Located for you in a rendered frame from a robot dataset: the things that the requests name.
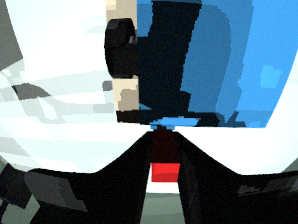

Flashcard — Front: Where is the blue wheeled trolley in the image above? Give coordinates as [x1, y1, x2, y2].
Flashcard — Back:
[104, 0, 298, 131]

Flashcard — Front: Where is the tan wooden ramp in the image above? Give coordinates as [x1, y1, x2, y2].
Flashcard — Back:
[105, 0, 140, 124]

